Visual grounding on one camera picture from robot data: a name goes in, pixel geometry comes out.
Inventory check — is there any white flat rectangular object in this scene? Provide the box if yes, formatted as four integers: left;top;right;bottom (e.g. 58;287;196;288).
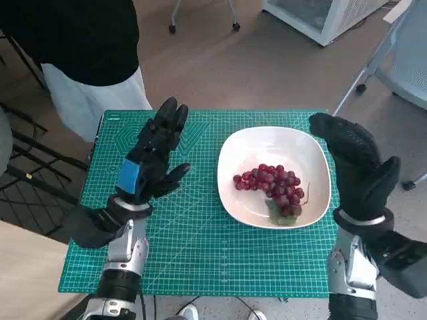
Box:
382;0;412;23

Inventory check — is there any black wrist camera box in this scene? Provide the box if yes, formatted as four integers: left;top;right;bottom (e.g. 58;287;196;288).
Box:
366;229;427;299
63;206;126;249

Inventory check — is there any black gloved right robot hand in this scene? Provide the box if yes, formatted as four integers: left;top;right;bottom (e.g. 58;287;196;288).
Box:
308;112;401;221

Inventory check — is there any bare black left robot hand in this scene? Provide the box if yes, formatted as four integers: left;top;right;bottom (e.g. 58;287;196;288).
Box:
115;96;193;204

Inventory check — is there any green cutting mat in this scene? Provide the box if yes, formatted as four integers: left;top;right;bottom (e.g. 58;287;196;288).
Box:
58;109;340;298

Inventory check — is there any black wire rack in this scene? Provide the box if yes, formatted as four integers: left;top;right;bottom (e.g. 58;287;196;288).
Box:
0;101;88;236

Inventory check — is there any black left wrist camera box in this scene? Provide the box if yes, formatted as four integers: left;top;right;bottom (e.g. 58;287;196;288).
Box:
63;206;126;249

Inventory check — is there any black floor cable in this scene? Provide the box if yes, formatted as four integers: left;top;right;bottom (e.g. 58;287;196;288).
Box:
151;293;254;320

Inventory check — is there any white square plate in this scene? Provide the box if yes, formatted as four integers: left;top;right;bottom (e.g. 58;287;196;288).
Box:
216;126;332;230

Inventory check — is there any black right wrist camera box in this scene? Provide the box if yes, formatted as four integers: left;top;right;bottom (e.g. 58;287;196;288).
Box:
366;229;427;299

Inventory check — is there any office chair base with casters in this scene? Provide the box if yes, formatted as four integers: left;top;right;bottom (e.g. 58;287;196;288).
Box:
168;0;242;34

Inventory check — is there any white mesh cabinet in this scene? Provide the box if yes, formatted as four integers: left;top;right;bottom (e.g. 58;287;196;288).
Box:
260;0;393;47

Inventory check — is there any person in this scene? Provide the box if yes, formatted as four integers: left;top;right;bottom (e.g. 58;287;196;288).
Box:
0;0;154;143

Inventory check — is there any red toy grape bunch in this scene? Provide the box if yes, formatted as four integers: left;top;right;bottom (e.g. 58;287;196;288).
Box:
232;163;311;226

